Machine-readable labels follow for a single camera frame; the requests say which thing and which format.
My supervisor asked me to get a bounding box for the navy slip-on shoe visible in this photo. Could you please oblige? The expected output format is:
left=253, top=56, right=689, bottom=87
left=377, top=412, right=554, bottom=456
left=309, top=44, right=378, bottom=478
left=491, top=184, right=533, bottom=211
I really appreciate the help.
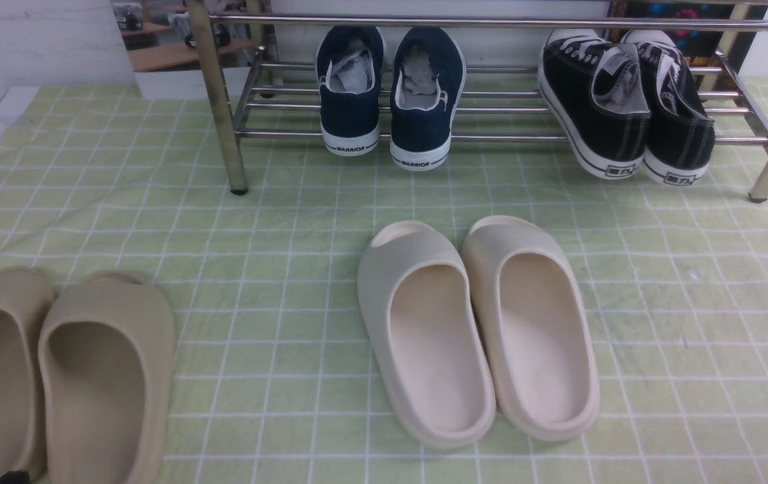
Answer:
left=390, top=26, right=468, bottom=171
left=314, top=26, right=386, bottom=157

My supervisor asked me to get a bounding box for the stainless steel shoe rack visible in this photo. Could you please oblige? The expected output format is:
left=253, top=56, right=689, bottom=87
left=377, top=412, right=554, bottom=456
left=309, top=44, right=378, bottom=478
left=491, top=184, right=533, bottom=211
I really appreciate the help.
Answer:
left=185, top=0, right=768, bottom=203

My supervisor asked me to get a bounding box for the cream slide slipper left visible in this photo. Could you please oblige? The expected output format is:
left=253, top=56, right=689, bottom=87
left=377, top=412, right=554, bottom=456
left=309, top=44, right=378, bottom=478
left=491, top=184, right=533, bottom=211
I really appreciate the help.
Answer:
left=357, top=220, right=497, bottom=449

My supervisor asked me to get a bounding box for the cream slide slipper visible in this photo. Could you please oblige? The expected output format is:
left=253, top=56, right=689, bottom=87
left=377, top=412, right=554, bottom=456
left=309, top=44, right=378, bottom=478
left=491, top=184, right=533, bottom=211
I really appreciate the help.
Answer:
left=357, top=220, right=497, bottom=449
left=461, top=215, right=601, bottom=442

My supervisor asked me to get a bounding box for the cream slide slipper right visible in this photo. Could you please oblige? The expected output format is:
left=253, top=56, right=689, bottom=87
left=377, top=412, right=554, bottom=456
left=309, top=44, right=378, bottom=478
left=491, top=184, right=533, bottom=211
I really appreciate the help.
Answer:
left=461, top=215, right=601, bottom=442

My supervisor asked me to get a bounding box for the black canvas sneaker left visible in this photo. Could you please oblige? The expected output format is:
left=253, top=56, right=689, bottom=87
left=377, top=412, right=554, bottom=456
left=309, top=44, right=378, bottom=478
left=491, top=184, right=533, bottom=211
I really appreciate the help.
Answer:
left=538, top=30, right=652, bottom=180

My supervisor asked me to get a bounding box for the black canvas sneaker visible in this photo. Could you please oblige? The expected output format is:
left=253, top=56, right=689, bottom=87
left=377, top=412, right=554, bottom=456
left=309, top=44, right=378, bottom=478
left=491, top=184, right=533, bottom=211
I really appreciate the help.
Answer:
left=538, top=30, right=652, bottom=180
left=621, top=30, right=716, bottom=187

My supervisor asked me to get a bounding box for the tan slide slipper right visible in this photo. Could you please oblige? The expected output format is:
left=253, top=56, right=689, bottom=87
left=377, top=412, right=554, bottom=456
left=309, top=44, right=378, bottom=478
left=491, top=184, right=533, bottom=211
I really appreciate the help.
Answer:
left=38, top=270, right=177, bottom=483

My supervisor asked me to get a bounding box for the black canvas sneaker right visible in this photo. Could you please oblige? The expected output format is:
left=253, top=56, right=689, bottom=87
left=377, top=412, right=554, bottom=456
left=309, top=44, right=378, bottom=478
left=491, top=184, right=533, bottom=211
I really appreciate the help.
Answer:
left=621, top=30, right=716, bottom=187

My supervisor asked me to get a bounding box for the green checkered floor cloth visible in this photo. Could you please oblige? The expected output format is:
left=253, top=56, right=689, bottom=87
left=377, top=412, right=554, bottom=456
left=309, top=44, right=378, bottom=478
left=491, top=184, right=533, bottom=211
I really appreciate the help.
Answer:
left=0, top=86, right=768, bottom=483

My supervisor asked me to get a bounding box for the dark poster board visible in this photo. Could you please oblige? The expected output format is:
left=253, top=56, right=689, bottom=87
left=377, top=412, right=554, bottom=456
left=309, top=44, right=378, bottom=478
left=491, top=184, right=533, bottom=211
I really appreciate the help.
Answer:
left=607, top=1, right=767, bottom=73

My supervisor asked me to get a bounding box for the mirror panel against wall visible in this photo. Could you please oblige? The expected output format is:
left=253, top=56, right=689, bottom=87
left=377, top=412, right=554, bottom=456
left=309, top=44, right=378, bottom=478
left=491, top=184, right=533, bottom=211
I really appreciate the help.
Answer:
left=110, top=1, right=279, bottom=100

